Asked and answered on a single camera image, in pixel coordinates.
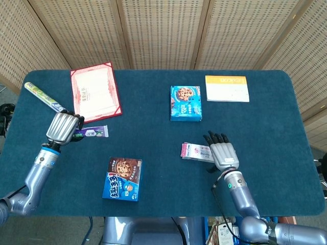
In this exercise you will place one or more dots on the white tagged retail package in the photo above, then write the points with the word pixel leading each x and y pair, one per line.
pixel 223 233

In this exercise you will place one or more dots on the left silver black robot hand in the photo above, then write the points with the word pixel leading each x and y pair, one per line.
pixel 61 127

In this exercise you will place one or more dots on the pink white carton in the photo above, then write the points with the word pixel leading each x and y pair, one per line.
pixel 196 151

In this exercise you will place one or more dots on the blue-grey robot torso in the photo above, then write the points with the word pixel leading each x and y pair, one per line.
pixel 143 229

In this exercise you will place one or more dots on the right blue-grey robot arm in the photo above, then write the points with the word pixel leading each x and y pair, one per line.
pixel 240 194

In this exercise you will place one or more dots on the yellow white notebook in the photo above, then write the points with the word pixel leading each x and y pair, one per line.
pixel 227 89

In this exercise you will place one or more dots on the blue storage crate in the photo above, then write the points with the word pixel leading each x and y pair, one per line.
pixel 205 229

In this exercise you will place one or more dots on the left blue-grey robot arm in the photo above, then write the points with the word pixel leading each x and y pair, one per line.
pixel 38 173

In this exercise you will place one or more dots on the woven bamboo folding screen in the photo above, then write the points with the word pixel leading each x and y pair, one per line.
pixel 163 33

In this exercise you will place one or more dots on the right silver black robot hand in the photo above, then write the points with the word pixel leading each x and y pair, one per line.
pixel 224 155

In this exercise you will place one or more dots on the green silver cling film roll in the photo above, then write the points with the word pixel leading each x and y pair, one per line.
pixel 42 95

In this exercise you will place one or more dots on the purple toothpaste tube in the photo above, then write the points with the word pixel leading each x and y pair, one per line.
pixel 94 132

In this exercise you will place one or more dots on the red certificate folder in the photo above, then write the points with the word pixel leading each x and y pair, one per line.
pixel 95 94

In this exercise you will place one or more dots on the black equipment beside table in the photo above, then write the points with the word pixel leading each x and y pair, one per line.
pixel 5 114

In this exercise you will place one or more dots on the small blue cookie box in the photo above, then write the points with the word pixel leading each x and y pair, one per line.
pixel 186 104

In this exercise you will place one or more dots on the teal table cover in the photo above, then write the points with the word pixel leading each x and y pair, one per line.
pixel 158 143

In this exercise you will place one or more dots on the large blue brown cookie box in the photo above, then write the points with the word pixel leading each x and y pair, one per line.
pixel 124 181

